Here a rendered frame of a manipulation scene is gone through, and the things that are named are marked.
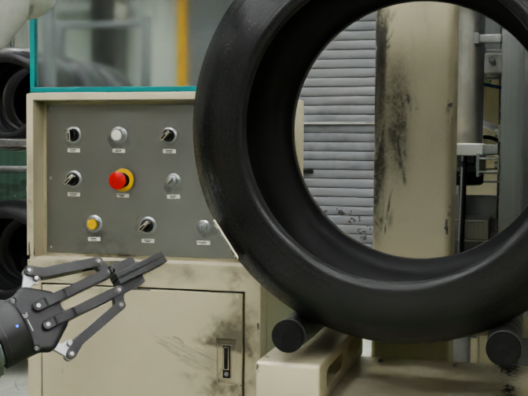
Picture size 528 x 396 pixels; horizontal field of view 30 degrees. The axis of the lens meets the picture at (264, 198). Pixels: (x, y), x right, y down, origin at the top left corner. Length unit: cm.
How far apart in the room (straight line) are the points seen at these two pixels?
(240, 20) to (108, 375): 113
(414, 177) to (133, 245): 80
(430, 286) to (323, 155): 959
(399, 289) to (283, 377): 20
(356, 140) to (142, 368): 867
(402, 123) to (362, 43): 914
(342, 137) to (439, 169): 914
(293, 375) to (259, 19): 47
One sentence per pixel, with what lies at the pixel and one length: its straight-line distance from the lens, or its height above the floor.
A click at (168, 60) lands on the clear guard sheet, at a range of 217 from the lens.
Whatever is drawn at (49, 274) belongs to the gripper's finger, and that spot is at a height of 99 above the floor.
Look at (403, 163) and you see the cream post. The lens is 165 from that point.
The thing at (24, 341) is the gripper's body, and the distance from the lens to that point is 120.
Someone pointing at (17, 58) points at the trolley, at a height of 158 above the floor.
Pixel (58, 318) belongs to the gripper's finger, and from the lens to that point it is 122.
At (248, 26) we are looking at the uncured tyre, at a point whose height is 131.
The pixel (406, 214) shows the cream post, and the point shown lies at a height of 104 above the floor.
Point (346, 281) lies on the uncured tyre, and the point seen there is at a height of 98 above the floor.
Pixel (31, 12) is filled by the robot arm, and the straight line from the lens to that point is 142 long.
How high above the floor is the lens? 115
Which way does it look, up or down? 3 degrees down
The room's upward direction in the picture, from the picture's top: straight up
